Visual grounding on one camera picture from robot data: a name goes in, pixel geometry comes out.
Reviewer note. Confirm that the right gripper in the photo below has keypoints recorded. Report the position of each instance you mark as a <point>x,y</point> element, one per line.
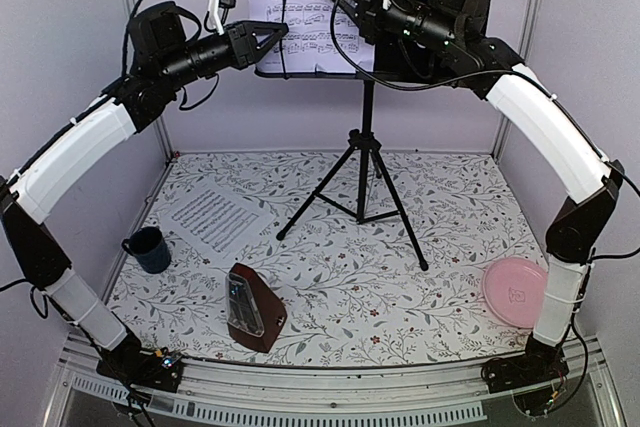
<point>368,20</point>

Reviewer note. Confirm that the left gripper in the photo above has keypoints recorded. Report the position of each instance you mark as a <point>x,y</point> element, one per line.
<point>242,41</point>

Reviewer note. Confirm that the purple sheet music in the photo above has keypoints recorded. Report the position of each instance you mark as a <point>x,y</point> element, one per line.
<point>305,7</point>

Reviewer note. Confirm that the black music stand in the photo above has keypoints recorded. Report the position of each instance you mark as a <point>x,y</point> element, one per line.
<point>400,63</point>

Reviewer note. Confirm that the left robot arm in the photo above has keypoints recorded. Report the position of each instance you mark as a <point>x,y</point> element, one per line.
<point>165,61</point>

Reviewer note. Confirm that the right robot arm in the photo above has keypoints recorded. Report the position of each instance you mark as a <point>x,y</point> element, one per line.
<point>497,74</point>

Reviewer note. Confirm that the white sheet music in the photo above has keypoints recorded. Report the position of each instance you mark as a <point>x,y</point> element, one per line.
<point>216,222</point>

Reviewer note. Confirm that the dark blue mug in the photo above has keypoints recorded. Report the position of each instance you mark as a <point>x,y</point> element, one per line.
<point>149,249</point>

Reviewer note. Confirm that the floral table mat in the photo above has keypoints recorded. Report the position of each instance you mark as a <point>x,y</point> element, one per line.
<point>377,294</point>

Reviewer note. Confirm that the brown metronome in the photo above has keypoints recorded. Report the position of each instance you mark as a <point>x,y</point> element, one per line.
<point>255,314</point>

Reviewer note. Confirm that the pink plate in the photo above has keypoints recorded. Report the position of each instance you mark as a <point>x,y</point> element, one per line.
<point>514,291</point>

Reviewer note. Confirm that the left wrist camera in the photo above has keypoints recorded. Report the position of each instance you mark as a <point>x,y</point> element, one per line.
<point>216,15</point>

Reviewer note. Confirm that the right aluminium frame post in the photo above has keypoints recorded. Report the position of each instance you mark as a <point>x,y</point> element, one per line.
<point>524,50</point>

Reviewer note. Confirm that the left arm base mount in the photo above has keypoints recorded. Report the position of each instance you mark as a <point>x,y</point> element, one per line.
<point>129,363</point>

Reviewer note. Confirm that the front aluminium rail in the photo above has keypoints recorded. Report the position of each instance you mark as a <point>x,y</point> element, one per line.
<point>232,394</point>

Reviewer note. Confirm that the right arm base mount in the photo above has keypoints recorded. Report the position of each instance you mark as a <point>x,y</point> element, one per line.
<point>538,364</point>

